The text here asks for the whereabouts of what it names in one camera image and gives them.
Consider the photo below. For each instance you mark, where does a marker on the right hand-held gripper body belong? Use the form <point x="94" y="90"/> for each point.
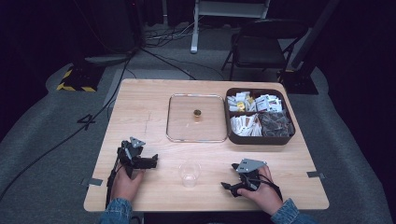
<point x="249" y="174"/>

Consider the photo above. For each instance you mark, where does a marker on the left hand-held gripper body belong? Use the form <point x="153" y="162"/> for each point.
<point x="130" y="154"/>

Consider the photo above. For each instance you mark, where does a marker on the person's right hand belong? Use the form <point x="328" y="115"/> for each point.
<point x="264" y="194"/>

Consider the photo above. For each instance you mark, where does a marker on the person's left hand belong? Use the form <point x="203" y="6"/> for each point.
<point x="126" y="186"/>

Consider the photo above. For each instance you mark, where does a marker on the brown compartment box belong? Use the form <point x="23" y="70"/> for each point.
<point x="233" y="140"/>

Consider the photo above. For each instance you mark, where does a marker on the clear plastic cup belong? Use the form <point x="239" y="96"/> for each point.
<point x="189" y="174"/>

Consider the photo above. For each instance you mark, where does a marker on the grey tape piece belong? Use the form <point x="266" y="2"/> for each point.
<point x="93" y="182"/>
<point x="315" y="174"/>

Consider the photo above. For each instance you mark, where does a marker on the pile of white brown packets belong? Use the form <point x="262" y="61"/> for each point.
<point x="247" y="125"/>

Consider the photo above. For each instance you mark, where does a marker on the pile of dark packets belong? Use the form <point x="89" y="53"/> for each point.
<point x="275" y="124"/>

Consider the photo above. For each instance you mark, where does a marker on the clear square lid gold knob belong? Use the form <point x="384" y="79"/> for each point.
<point x="197" y="118"/>

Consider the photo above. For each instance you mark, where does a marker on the pile of white yellow packets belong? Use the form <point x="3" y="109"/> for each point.
<point x="239" y="101"/>

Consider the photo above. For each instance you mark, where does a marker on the black base yellow striped tape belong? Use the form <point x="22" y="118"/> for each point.
<point x="81" y="77"/>

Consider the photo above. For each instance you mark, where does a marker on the black stand with base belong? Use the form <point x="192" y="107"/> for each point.
<point x="300" y="77"/>

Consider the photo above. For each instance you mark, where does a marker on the black folding chair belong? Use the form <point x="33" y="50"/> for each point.
<point x="258" y="49"/>

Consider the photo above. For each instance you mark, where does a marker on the white metal stand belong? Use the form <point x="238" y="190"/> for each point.
<point x="195" y="31"/>

